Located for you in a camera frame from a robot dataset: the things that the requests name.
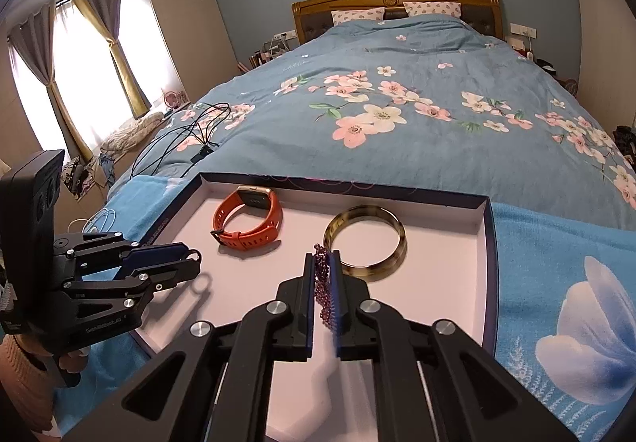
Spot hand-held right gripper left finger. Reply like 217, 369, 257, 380
62, 250, 319, 442

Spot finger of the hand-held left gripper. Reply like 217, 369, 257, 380
54, 232, 188, 274
62, 250, 203, 311

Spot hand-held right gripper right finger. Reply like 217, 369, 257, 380
332, 250, 580, 442

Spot purple bead bracelet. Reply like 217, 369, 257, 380
312, 243, 335, 331

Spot shallow white tray box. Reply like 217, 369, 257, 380
130, 172, 499, 442

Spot person's left forearm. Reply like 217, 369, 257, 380
0, 333, 63, 438

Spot person's left hand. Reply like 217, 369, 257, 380
57, 347, 91, 372

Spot pile of clothes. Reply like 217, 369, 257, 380
62, 154, 117, 199

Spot orange smartwatch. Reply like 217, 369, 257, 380
213, 185, 285, 249

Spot tortoiseshell bangle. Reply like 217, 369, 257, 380
323, 206, 408, 281

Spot cream knitted blanket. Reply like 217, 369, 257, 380
102, 113, 165, 155

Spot small pink fan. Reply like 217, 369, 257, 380
161, 91, 190, 112

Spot purple and yellow curtain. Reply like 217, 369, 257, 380
6, 0, 95, 163
71, 0, 153, 119

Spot light blue flower blanket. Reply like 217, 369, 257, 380
50, 174, 632, 442

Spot nightstand clutter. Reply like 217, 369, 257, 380
238, 32, 294, 72

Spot blue floral duvet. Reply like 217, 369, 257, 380
107, 15, 636, 224

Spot heart print pillow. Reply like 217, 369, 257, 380
331, 7, 386, 27
402, 1, 464, 18

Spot bedside clutter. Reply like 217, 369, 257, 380
507, 37, 580, 95

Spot dark clothes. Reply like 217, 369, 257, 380
613, 124, 636, 165

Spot white cable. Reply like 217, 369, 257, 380
70, 208, 117, 237

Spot black cable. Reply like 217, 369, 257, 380
132, 103, 232, 179

